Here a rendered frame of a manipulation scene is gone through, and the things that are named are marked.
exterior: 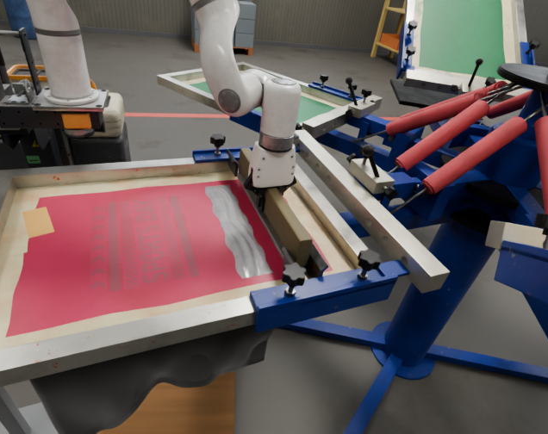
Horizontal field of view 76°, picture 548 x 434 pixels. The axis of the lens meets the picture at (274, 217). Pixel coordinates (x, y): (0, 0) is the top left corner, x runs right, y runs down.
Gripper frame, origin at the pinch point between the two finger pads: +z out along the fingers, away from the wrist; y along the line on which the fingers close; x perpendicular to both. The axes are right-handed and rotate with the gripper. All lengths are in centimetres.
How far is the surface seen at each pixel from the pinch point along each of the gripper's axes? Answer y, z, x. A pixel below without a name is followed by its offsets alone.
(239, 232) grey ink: 8.4, 5.2, 4.2
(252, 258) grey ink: 8.1, 5.3, 13.3
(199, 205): 14.9, 5.9, -9.8
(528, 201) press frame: -75, 0, 15
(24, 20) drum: 154, 72, -631
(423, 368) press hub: -86, 101, 12
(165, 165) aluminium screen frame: 21.4, 2.4, -25.7
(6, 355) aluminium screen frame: 50, 2, 27
